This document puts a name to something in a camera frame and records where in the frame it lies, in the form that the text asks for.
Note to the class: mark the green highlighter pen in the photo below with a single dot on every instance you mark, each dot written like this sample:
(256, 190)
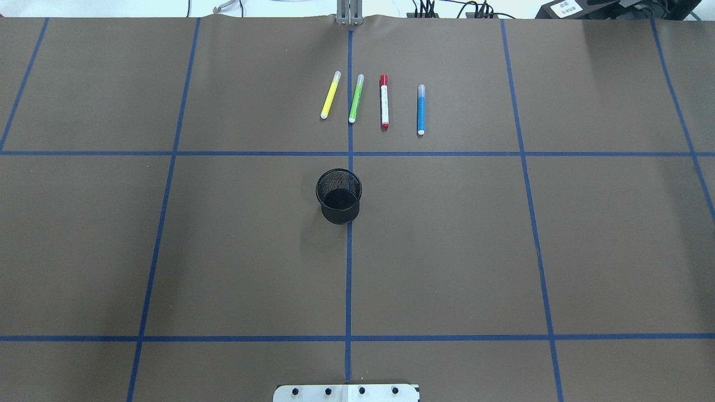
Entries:
(356, 98)

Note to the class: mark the red marker pen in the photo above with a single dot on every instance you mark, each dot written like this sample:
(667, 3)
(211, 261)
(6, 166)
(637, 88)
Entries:
(384, 103)

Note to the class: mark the blue marker pen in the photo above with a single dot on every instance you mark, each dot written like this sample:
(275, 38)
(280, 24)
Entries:
(421, 114)

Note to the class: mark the yellow highlighter pen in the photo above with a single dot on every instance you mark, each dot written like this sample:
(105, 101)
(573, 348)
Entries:
(331, 94)

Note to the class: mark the black mesh pen cup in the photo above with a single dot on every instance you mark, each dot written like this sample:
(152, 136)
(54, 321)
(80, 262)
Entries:
(339, 192)

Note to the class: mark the aluminium frame post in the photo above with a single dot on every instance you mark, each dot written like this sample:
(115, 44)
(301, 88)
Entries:
(349, 12)

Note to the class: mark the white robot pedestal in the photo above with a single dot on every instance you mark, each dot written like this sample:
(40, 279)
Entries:
(348, 392)

